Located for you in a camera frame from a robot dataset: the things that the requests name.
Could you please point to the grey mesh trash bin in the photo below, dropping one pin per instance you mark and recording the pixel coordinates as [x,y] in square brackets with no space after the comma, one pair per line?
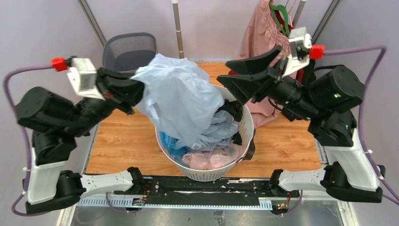
[127,52]

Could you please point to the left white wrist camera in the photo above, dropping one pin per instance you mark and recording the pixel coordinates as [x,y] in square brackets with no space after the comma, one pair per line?
[82,75]

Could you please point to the black plastic bag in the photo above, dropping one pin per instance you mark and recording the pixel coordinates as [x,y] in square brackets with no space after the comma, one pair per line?
[234,108]

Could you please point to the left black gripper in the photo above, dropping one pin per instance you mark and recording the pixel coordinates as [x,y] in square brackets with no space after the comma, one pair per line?
[128,91]

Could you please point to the green clothes hanger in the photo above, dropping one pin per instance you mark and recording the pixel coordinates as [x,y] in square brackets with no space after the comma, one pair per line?
[282,18]

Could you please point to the pink plastic bag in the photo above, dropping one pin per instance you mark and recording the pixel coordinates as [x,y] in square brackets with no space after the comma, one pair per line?
[218,158]

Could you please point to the white slotted laundry basket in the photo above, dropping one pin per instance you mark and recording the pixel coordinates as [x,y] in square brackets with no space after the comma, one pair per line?
[247,132]

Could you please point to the silver clothes rack pole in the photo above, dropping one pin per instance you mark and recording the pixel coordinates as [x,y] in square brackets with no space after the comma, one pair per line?
[178,28]

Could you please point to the pink hanging garment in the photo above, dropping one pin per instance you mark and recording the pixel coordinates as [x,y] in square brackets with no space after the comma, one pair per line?
[260,36]

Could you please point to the bright blue plastic bag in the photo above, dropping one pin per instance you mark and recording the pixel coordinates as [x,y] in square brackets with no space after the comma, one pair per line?
[170,143]

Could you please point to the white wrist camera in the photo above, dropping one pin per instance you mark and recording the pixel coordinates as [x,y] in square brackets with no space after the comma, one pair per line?
[300,46]
[82,75]

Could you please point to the black garment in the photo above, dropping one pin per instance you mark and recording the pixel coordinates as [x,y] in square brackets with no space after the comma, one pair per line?
[303,76]

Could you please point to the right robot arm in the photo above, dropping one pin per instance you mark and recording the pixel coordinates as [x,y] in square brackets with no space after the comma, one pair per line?
[326,103]

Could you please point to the light blue plastic bag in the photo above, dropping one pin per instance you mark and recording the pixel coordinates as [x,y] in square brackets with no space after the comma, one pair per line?
[178,97]

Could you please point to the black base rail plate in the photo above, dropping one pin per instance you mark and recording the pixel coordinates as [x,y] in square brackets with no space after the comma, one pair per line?
[224,191]

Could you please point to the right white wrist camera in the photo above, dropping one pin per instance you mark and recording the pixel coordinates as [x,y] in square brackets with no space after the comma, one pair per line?
[300,46]

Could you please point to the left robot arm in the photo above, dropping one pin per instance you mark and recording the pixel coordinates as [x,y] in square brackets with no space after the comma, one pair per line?
[55,123]

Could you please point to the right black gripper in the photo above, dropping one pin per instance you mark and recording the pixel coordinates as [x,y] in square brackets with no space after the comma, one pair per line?
[257,86]

